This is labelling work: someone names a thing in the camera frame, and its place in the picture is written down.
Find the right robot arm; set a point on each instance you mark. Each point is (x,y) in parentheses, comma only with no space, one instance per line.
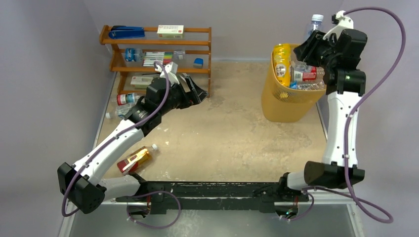
(339,56)

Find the yellow plastic bottle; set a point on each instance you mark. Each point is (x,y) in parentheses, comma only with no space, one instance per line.
(282,63)

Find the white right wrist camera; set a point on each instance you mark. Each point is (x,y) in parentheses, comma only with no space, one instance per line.
(341,22)

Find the set of colored markers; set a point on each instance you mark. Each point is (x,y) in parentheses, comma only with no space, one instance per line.
(164,57)

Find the aluminium table frame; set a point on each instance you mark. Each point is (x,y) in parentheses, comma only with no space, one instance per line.
(331,217)

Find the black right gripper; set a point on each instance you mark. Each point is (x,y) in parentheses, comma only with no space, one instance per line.
(314,45)

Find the clear bottle white cap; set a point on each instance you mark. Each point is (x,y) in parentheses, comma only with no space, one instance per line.
(315,24)

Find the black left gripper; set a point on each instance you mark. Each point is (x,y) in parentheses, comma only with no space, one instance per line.
(198,95)

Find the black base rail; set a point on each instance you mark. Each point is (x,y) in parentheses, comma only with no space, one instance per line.
(265,197)

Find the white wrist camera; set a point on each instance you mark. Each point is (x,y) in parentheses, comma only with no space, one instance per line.
(341,22)
(167,71)

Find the small clear container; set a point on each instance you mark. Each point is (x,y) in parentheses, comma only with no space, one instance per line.
(179,54)

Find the clear bottle blue white label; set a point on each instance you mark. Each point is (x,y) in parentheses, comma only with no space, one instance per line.
(119,111)

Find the clear bottle red label red cap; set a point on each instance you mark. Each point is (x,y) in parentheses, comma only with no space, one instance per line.
(316,73)

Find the clear bottle red label by shelf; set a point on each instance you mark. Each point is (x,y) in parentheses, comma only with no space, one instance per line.
(122,99)

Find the wooden shelf rack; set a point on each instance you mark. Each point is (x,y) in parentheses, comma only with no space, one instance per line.
(197,42)

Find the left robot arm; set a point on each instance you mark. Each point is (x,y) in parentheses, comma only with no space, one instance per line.
(82,183)

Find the blue white eraser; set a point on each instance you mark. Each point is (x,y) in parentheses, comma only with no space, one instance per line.
(198,63)

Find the amber bottle red gold label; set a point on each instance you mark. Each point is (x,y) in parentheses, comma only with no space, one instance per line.
(133,161)

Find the yellow mesh waste bin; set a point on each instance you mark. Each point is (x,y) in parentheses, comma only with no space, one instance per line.
(283,104)

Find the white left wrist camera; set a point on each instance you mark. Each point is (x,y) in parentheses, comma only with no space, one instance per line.
(167,71)

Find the blue stapler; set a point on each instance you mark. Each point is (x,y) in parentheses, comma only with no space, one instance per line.
(126,32)

